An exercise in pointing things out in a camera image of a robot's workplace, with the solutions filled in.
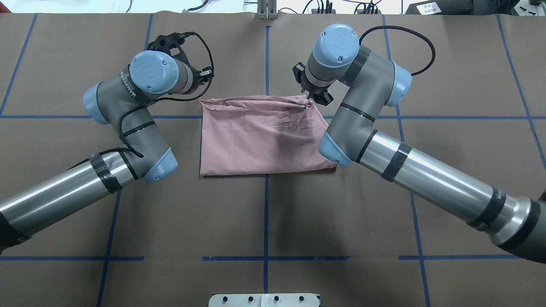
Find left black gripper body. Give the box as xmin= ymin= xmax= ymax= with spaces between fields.
xmin=190 ymin=66 xmax=213 ymax=93

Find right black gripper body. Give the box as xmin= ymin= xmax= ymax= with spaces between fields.
xmin=299 ymin=67 xmax=334 ymax=106

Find pink Snoopy t-shirt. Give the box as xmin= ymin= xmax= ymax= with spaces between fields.
xmin=200 ymin=95 xmax=336 ymax=176

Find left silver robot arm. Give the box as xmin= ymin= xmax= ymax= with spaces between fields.
xmin=1 ymin=46 xmax=215 ymax=251

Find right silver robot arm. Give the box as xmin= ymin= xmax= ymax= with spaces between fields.
xmin=292 ymin=23 xmax=546 ymax=264

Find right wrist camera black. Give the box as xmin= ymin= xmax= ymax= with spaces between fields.
xmin=292 ymin=62 xmax=305 ymax=84

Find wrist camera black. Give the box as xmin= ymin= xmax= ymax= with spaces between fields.
xmin=292 ymin=62 xmax=305 ymax=84
xmin=146 ymin=33 xmax=189 ymax=61

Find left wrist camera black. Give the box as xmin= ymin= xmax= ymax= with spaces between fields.
xmin=146 ymin=33 xmax=189 ymax=61

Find aluminium frame post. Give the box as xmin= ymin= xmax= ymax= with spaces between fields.
xmin=255 ymin=0 xmax=278 ymax=20

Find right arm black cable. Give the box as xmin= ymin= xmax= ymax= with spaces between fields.
xmin=359 ymin=26 xmax=436 ymax=77

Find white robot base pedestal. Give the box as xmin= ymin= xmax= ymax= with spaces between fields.
xmin=208 ymin=293 xmax=322 ymax=307

